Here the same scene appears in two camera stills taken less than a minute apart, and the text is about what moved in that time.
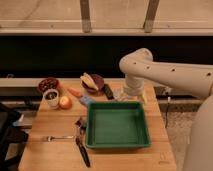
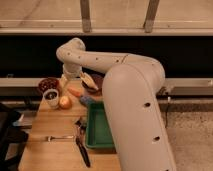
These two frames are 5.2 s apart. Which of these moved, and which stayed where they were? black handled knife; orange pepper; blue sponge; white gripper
Moved: white gripper
Stayed: black handled knife; orange pepper; blue sponge
